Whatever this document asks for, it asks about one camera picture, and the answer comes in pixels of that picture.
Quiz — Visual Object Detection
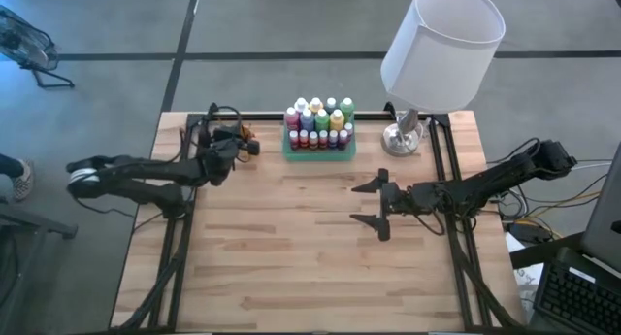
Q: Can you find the large red paint bottle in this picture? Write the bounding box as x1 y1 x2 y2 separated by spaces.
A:
284 106 302 132

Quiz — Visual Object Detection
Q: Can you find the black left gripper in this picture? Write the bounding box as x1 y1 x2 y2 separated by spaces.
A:
196 138 261 186

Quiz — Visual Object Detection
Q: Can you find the green translucent plastic tray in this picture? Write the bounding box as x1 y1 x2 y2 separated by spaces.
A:
282 110 357 163

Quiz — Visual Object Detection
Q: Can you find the black floor fan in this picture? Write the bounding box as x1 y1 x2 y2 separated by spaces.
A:
0 4 77 89

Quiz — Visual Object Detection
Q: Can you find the black power adapter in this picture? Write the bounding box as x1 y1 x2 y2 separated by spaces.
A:
508 221 552 245

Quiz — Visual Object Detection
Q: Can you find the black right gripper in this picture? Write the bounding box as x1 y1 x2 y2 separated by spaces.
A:
349 168 441 243

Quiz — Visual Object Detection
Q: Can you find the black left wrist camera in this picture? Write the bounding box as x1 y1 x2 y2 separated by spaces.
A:
212 125 243 143

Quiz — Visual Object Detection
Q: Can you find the black side table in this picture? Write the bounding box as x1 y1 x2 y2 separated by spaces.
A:
0 197 79 335

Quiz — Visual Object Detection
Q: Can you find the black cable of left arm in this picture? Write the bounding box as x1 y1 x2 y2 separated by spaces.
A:
179 103 244 162

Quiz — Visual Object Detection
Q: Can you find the black monitor stand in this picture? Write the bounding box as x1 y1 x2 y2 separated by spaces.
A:
508 231 591 271

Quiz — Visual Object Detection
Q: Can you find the grey computer monitor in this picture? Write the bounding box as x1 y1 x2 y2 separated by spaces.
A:
581 141 621 274

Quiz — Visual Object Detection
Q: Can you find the black computer keyboard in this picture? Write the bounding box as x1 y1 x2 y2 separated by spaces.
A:
532 259 621 335

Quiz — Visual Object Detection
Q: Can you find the white paper sheet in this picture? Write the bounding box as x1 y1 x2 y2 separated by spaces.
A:
504 230 547 311

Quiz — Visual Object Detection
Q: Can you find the silver table lamp white shade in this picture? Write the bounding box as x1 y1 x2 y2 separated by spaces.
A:
379 0 507 157

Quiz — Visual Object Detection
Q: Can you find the person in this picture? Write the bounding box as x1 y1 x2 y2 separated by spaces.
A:
0 152 36 203

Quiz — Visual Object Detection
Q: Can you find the yellow floor cable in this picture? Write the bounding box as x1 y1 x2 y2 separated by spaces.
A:
504 191 603 240

